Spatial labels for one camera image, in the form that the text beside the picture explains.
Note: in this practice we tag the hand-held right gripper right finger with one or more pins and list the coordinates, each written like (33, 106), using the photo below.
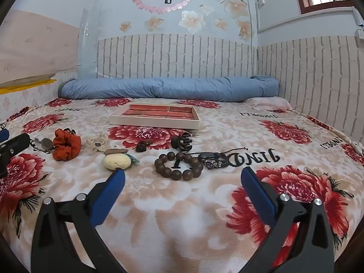
(257, 194)

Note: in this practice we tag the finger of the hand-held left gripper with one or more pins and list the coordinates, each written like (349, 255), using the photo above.
(17, 145)

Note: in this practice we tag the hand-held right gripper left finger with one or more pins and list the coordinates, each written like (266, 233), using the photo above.
(113, 189)

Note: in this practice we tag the cream lace scrunchie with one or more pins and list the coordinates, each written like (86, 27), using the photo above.
(95, 142)

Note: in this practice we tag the orange scrunchie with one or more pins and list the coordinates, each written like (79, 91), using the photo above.
(66, 146)

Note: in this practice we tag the black scrunchie with pearl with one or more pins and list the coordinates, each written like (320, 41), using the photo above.
(69, 131)

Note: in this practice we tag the cream jewelry tray brick-print lining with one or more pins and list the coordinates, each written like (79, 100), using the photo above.
(155, 116)

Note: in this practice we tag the yellow strip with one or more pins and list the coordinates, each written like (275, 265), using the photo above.
(25, 86)

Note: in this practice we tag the floral printed blanket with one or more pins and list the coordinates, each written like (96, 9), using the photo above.
(176, 221)

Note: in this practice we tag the black hair claw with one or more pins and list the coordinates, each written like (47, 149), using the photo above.
(182, 141)

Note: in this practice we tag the pink pillow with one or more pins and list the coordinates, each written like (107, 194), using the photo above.
(268, 103)

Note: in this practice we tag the light wooden headboard panel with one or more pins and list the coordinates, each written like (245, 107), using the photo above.
(34, 45)

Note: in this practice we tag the rolled blue duvet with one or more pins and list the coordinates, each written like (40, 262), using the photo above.
(170, 88)

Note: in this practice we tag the clear plastic sheet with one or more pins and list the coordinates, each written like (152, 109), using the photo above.
(86, 42)

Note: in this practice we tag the group of flower wall decals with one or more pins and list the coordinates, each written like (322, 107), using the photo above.
(193, 20)

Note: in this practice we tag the white wall socket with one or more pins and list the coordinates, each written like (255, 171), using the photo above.
(261, 2)
(360, 31)

